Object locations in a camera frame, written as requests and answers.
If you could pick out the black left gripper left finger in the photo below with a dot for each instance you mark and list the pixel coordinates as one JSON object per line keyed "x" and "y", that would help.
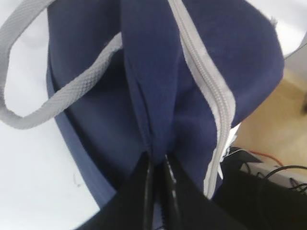
{"x": 132, "y": 206}

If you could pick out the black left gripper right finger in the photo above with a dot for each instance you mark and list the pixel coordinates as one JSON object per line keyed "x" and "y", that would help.
{"x": 185, "y": 207}

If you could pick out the navy blue lunch bag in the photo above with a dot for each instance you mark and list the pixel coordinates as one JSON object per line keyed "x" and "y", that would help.
{"x": 158, "y": 76}

